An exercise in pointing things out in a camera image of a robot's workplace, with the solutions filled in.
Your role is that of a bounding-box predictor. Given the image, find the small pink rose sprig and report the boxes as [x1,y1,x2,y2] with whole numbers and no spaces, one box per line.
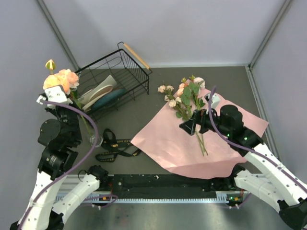
[157,85,189,121]

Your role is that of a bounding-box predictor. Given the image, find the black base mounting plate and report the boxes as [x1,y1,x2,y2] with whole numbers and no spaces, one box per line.
[109,174,234,191]

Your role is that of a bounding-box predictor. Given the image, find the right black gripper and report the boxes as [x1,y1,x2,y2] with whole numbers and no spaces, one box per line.
[179,104,231,137]

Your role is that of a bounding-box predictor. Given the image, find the black ribbon gold lettering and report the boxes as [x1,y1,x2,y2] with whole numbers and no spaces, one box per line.
[95,128,142,163]

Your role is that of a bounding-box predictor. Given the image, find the pink wrapping paper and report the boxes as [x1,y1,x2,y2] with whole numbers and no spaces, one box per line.
[130,81,269,180]

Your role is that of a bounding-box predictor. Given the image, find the clear glass vase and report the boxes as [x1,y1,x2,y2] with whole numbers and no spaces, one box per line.
[89,135,103,148]

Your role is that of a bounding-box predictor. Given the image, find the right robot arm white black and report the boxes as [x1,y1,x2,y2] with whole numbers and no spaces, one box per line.
[179,105,307,230]

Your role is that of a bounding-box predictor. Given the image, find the eucalyptus pink flower sprig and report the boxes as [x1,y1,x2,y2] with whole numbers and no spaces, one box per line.
[177,75,209,157]

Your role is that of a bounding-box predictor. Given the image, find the cream plate in basket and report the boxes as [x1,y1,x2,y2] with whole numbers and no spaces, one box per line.
[82,85,113,111]

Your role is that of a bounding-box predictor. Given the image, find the peach rose flower stem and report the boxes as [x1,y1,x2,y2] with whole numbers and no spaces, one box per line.
[43,59,96,144]

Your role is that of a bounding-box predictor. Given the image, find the white plate in basket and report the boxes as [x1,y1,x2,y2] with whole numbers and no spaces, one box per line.
[79,75,117,105]

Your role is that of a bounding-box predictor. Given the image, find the grey slotted cable duct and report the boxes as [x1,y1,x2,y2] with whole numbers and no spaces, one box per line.
[55,191,243,204]

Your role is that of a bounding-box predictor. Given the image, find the black wire basket wooden handles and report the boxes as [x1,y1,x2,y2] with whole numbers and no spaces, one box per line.
[76,42,152,121]

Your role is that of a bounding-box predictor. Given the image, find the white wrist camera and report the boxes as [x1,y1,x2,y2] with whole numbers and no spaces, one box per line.
[204,93,221,109]
[36,85,72,108]

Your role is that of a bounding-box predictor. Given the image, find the dark teal plate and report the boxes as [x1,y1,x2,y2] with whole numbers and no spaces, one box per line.
[91,88,126,110]

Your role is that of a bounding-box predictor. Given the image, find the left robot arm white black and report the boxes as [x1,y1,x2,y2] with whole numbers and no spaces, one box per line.
[10,105,109,230]

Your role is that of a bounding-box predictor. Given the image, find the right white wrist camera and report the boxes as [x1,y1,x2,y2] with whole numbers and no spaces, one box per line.
[204,93,221,109]

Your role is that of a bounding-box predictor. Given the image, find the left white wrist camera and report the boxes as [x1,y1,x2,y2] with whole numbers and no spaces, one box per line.
[36,85,72,108]

